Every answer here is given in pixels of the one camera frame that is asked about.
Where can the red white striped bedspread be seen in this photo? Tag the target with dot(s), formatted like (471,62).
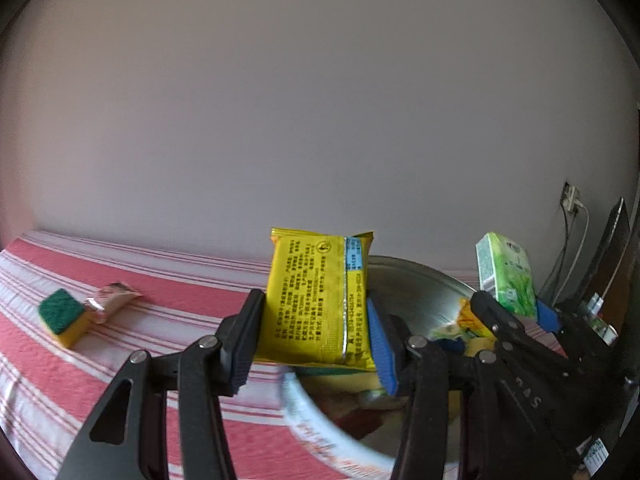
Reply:
(274,430)

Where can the round metal cookie tin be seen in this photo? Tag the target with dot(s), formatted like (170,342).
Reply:
(351,421)

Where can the yellow green scrub sponge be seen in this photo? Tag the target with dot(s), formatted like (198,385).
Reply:
(317,380)
(65,318)

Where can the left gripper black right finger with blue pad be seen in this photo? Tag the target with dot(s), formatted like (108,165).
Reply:
(425,399)

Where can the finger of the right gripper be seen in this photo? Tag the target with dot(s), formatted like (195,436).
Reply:
(571,331)

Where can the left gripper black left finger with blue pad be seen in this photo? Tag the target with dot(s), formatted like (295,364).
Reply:
(125,435)

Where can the green tissue pack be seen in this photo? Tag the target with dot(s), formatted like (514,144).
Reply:
(504,272)

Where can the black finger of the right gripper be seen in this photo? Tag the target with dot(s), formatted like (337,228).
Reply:
(505,329)

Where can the wall socket with plugs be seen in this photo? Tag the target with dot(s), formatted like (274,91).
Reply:
(570,199)

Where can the pink floral snack wrapper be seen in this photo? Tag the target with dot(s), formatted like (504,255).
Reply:
(108,300)

